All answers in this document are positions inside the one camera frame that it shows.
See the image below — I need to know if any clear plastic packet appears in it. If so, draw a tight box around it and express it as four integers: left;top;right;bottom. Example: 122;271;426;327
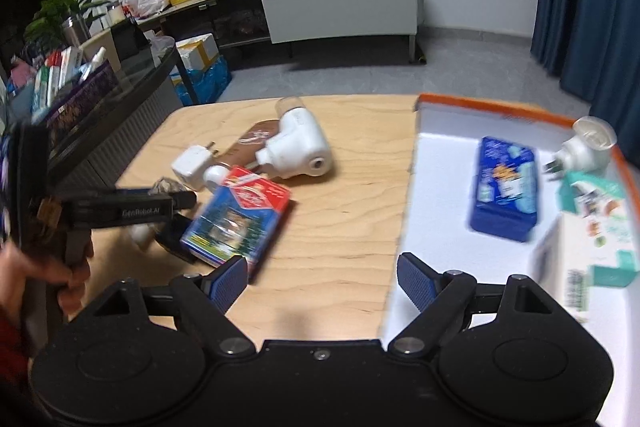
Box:
129;177;186;250

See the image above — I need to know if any white low cabinet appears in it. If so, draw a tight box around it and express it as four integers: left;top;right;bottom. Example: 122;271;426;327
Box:
135;0;426;68

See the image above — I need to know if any blue plastic floss pick box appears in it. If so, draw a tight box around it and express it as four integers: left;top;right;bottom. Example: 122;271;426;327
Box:
468;136;543;243

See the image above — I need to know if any pile of medicine boxes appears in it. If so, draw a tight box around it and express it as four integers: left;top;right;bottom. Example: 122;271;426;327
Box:
30;46;93;112

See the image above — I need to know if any black charger plug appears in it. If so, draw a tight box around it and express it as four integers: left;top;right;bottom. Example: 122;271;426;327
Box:
154;214;198;264

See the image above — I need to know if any brown hand cream tube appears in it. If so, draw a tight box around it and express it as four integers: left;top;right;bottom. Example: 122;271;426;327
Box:
202;119;281;190

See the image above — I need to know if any person's left hand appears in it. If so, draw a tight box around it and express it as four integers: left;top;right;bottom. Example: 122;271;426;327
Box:
0;246;95;315

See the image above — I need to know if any black oval glass table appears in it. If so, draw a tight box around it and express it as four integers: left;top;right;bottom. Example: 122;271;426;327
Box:
0;34;198;208

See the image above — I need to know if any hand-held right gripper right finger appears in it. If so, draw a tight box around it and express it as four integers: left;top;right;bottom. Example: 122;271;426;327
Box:
389;252;557;356

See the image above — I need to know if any white and green carton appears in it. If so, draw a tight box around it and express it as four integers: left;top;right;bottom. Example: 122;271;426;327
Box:
530;172;640;325

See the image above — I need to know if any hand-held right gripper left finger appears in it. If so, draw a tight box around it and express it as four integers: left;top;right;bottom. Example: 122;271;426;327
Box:
90;256;254;356

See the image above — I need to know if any white and yellow cardboard box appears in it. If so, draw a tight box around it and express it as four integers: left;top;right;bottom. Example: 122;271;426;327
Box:
175;33;221;72

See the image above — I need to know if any purple patterned tray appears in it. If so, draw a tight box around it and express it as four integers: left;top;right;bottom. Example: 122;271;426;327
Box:
30;62;118;132

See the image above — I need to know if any white plug-in heater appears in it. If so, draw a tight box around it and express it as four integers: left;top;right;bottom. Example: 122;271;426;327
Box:
542;116;618;180

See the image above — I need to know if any blue plastic bag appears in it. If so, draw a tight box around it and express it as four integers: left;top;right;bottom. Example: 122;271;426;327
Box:
170;57;233;105

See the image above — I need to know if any black box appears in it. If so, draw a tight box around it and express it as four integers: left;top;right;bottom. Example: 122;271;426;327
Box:
110;19;151;60

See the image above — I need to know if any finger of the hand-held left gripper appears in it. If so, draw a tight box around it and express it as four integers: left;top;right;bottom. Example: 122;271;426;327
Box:
170;190;197;214

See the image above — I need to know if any steel cup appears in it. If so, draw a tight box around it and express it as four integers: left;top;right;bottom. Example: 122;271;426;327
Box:
62;17;91;48

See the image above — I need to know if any white tray orange rim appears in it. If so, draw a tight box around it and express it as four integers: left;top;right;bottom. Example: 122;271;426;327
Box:
380;93;640;343

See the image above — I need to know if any white charger cube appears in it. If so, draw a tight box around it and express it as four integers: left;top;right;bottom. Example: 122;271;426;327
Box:
171;142;218;192

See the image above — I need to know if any white heater with clear bottle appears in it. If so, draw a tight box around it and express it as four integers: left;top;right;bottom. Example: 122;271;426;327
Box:
254;96;333;180

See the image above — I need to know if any blue and red card box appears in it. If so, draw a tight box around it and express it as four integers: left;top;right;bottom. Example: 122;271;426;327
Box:
179;165;293;284

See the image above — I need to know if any leafy plant beside steel cup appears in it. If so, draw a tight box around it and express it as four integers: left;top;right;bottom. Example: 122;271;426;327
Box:
22;0;111;50

